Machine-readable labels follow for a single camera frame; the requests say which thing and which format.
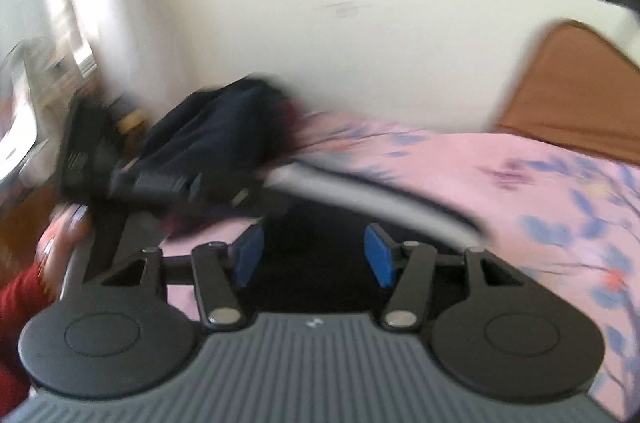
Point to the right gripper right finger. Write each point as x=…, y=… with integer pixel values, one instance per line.
x=488, y=326

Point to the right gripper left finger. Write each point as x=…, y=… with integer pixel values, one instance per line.
x=136, y=325

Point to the green navy striped sweater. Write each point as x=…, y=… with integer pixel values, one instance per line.
x=313, y=259

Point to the dark clothes pile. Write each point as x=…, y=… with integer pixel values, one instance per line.
x=230, y=130

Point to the left hand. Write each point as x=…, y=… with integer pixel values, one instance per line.
x=68, y=227

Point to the pink floral bedsheet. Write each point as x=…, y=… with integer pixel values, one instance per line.
x=569, y=221

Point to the brown headboard cushion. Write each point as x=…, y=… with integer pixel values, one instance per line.
x=577, y=91

